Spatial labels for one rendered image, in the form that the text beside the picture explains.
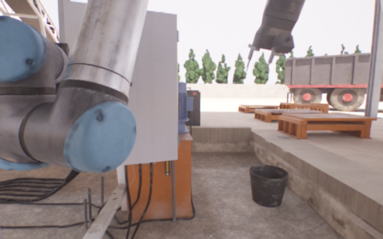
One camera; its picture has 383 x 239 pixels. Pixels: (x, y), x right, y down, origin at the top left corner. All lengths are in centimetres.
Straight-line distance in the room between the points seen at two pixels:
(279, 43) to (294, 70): 841
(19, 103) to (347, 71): 892
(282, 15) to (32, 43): 43
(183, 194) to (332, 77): 791
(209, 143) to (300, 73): 632
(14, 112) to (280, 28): 49
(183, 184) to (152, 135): 76
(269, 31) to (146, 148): 61
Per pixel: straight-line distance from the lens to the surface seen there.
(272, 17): 48
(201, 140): 320
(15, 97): 36
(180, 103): 159
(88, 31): 30
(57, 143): 26
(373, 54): 724
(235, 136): 328
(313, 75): 881
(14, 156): 38
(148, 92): 80
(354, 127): 344
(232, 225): 161
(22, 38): 36
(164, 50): 83
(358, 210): 166
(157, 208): 160
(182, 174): 148
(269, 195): 182
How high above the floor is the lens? 93
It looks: 7 degrees down
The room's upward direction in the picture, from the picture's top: straight up
